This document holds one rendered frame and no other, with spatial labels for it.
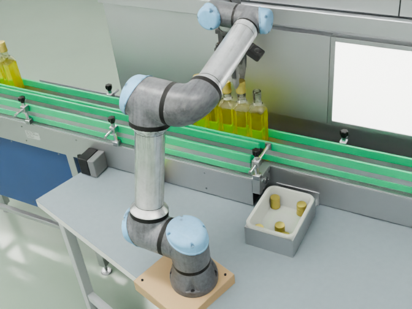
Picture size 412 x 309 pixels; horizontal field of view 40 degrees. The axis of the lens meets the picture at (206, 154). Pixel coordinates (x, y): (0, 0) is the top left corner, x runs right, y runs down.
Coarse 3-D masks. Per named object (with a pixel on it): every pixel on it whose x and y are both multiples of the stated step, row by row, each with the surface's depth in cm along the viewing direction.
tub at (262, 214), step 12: (264, 192) 199; (276, 192) 202; (288, 192) 199; (300, 192) 198; (264, 204) 198; (288, 204) 202; (312, 204) 193; (252, 216) 190; (264, 216) 200; (276, 216) 199; (288, 216) 199; (300, 216) 198; (252, 228) 187; (264, 228) 185; (288, 228) 194
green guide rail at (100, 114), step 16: (0, 96) 259; (16, 96) 252; (32, 96) 247; (80, 112) 238; (96, 112) 233; (112, 112) 228; (176, 128) 216; (192, 128) 214; (208, 144) 214; (224, 144) 210; (240, 144) 205; (256, 144) 202
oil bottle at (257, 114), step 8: (264, 104) 200; (248, 112) 200; (256, 112) 198; (264, 112) 200; (248, 120) 202; (256, 120) 200; (264, 120) 202; (256, 128) 203; (264, 128) 203; (256, 136) 205; (264, 136) 205
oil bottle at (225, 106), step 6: (222, 102) 203; (228, 102) 203; (234, 102) 204; (222, 108) 204; (228, 108) 203; (222, 114) 206; (228, 114) 205; (222, 120) 208; (228, 120) 206; (222, 126) 210; (228, 126) 208
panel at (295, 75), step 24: (264, 48) 199; (288, 48) 195; (312, 48) 191; (408, 48) 175; (264, 72) 205; (288, 72) 200; (312, 72) 196; (264, 96) 211; (288, 96) 206; (312, 96) 201; (312, 120) 207
